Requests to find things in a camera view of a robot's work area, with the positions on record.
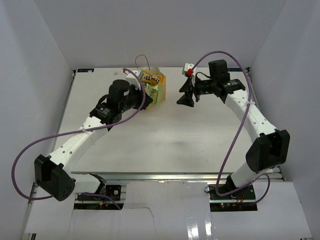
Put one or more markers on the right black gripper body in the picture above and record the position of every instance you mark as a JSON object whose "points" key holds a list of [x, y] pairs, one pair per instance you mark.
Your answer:
{"points": [[203, 87]]}

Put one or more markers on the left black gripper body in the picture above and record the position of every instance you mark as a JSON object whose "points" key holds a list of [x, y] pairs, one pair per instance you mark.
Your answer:
{"points": [[134, 98]]}

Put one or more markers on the green Himalaya sachet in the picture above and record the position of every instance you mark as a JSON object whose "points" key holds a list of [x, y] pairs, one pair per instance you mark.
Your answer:
{"points": [[154, 92]]}

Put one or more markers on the yellow M&M candy pack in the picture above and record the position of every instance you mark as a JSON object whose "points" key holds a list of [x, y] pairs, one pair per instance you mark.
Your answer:
{"points": [[153, 79]]}

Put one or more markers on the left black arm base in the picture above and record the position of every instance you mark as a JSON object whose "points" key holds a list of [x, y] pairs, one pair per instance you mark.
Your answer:
{"points": [[112, 191]]}

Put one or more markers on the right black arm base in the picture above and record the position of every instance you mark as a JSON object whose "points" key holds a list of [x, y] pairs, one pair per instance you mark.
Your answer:
{"points": [[241, 201]]}

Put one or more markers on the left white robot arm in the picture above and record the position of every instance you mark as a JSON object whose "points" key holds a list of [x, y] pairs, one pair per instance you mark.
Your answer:
{"points": [[52, 172]]}

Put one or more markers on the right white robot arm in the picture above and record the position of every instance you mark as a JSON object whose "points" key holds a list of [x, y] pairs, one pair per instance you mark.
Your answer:
{"points": [[270, 145]]}

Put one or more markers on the brown paper bag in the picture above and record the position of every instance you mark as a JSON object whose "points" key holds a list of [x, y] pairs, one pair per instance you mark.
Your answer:
{"points": [[152, 70]]}

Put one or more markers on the right blue corner label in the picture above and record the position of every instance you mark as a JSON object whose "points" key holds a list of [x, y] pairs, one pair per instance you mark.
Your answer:
{"points": [[234, 69]]}

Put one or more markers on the blue corner label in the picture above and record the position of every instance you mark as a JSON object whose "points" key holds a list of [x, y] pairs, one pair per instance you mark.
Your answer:
{"points": [[85, 70], [234, 69]]}

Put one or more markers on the left blue corner label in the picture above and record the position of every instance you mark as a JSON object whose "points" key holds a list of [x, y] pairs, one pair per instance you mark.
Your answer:
{"points": [[85, 70]]}

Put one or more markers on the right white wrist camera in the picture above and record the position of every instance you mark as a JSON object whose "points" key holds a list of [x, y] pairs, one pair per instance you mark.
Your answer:
{"points": [[189, 70]]}

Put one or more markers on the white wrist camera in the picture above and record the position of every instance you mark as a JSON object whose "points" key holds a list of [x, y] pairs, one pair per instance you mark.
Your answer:
{"points": [[133, 77], [189, 70]]}

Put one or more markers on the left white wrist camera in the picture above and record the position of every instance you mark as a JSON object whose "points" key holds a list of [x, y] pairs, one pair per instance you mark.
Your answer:
{"points": [[133, 77]]}

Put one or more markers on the aluminium table front rail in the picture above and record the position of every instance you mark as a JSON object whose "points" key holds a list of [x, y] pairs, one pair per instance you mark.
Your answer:
{"points": [[158, 176]]}

